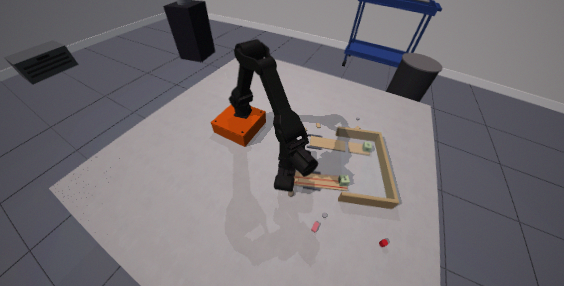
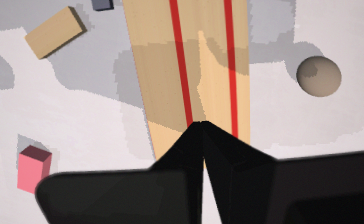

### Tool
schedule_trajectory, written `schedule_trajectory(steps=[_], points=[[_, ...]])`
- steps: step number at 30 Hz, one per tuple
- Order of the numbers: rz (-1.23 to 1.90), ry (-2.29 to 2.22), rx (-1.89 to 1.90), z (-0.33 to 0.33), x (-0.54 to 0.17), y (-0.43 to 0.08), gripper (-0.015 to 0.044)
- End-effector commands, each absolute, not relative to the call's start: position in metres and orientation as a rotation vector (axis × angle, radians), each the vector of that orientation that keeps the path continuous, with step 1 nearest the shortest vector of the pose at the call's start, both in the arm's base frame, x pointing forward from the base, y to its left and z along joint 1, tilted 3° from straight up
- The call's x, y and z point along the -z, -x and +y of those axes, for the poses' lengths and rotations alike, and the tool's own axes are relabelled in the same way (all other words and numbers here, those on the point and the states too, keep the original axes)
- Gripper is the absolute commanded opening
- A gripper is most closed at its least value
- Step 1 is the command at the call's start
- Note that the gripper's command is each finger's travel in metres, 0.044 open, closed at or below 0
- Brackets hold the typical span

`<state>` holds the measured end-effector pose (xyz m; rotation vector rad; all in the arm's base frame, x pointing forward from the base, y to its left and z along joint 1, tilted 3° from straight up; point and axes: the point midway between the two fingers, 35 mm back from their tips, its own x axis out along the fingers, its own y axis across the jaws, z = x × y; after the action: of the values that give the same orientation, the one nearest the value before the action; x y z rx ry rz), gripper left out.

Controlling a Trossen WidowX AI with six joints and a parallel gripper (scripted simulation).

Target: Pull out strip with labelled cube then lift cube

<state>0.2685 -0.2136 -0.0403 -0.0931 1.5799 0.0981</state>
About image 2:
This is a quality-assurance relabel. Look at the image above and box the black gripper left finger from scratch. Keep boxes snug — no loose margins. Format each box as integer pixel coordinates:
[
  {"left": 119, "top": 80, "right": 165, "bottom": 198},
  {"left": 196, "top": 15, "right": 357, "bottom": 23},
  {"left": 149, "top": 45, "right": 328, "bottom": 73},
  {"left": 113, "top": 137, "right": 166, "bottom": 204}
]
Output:
[{"left": 34, "top": 121, "right": 204, "bottom": 224}]

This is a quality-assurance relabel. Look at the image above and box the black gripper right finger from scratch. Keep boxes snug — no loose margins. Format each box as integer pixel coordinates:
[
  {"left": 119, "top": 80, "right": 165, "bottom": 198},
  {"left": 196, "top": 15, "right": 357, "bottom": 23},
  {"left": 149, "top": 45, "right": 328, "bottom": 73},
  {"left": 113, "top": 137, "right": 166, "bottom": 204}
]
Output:
[{"left": 201, "top": 121, "right": 364, "bottom": 224}]

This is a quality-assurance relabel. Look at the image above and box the pink rectangular block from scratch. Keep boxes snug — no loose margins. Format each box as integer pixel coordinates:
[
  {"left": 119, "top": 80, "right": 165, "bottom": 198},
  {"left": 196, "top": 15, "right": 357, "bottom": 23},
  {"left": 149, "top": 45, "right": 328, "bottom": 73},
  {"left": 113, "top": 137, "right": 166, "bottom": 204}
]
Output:
[{"left": 17, "top": 145, "right": 52, "bottom": 194}]

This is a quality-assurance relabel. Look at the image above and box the tan rectangular block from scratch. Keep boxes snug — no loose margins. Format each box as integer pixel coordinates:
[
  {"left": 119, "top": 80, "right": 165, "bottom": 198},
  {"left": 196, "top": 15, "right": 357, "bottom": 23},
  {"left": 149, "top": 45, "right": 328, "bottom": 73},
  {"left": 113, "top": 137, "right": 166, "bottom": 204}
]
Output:
[{"left": 24, "top": 6, "right": 87, "bottom": 60}]

